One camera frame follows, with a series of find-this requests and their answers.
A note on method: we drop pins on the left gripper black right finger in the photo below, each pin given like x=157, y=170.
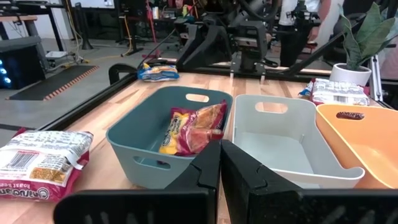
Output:
x=248, y=199

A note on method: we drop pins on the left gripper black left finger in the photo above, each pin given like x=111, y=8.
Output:
x=186, y=202

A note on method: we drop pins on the red yellow Maruchan noodle pack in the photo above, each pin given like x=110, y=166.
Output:
x=349, y=115
x=192, y=130

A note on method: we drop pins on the dark red Maruchan noodle pack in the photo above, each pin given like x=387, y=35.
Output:
x=339, y=91
x=40, y=161

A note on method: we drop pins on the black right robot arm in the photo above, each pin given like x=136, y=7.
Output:
x=250, y=31

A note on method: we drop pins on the light grey plastic bin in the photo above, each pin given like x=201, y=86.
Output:
x=280, y=149

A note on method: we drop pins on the person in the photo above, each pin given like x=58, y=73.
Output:
x=287, y=40

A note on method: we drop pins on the teal plastic bin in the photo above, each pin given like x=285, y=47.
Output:
x=136, y=130

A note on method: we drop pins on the black floor stand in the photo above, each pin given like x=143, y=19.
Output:
x=81, y=28

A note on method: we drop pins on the orange plastic bin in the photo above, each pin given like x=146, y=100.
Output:
x=373, y=146

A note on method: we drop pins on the green plant in white pot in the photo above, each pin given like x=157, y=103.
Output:
x=349, y=74

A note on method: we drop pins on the white power strip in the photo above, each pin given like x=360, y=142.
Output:
x=56, y=55

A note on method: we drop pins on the black mat orange striped edge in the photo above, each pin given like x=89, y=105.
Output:
x=49, y=84

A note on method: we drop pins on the black computer with blue lights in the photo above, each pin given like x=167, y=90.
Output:
x=21, y=62

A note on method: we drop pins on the wooden top desk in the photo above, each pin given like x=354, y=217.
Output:
x=15, y=18

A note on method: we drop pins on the black aluminium table frame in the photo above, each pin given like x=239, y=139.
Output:
x=87, y=102

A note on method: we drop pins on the silver aluminium post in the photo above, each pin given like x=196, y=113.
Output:
x=375, y=77

